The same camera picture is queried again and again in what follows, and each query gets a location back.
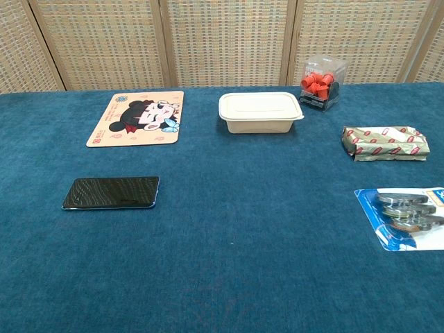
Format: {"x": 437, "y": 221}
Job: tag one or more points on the beige lidded food container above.
{"x": 258, "y": 111}

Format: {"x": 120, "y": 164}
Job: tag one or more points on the blue velvet tablecloth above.
{"x": 222, "y": 249}

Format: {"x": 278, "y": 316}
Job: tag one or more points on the cartoon printed mouse pad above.
{"x": 137, "y": 119}

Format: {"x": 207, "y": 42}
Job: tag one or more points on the black smartphone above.
{"x": 111, "y": 193}

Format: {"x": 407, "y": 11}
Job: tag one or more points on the woven rattan folding screen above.
{"x": 222, "y": 38}

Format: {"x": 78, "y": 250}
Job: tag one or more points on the clear box of orange plugs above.
{"x": 322, "y": 88}

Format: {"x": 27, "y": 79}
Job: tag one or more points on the blue blister pack of batteries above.
{"x": 404, "y": 216}

